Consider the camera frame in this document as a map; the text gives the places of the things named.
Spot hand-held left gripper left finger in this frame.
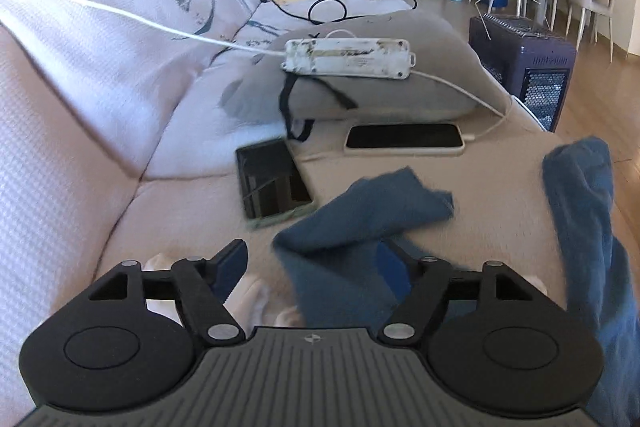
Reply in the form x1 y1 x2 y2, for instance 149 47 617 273
87 238 249 348

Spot white knit sweater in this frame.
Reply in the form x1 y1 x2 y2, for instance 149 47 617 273
144 252 307 329

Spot white power strip cable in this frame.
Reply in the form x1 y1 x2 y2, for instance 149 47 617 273
30 0 287 58

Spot white power strip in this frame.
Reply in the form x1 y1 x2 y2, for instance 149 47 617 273
280 38 417 81

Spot grey pillow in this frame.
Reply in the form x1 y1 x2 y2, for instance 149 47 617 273
235 12 512 124

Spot phone in white case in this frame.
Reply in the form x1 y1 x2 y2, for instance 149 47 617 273
344 122 466 156

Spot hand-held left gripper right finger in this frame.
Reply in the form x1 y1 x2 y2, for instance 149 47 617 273
376 239 546 350

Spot white charging cable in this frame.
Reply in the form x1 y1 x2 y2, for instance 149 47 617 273
412 71 513 142

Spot blue fleece garment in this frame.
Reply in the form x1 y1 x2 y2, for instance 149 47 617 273
271 136 640 427

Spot black strap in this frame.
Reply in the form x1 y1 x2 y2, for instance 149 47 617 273
278 74 359 142

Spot dark phone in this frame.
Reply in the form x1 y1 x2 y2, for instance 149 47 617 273
235 138 317 230

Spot printed white sofa throw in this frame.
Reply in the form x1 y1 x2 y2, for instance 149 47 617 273
0 0 266 180

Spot dark purple space heater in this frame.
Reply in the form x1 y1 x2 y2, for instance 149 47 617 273
469 13 578 134

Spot cream sofa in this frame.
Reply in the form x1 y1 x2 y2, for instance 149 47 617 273
0 0 568 427

